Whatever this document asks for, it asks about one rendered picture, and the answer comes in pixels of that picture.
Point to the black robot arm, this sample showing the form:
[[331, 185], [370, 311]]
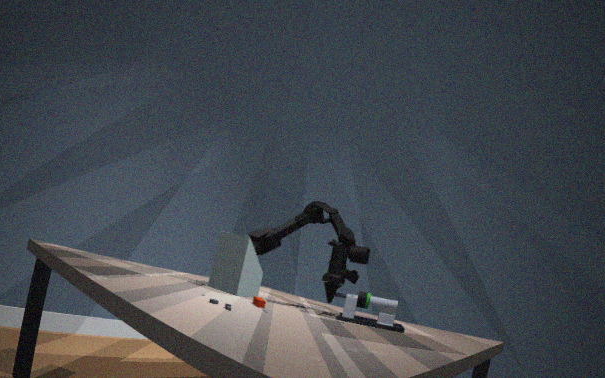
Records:
[[269, 238]]

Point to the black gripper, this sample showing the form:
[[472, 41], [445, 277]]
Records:
[[333, 278]]

